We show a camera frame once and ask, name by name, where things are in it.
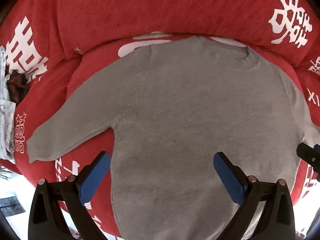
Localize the red printed sofa cover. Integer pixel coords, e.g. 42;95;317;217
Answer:
0;0;320;239

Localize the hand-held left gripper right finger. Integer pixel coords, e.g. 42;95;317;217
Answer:
213;151;297;240

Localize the grey knit sweater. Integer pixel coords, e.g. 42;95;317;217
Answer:
26;35;320;240

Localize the dark red patterned cloth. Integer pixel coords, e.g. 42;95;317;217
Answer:
6;69;32;104

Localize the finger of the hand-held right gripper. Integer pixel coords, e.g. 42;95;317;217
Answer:
296;142;320;181

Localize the dark floor mat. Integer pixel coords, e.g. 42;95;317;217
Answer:
0;191;25;217

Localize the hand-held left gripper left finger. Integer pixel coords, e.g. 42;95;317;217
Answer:
28;151;112;240

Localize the white patterned cloth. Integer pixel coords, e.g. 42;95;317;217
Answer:
0;46;17;163

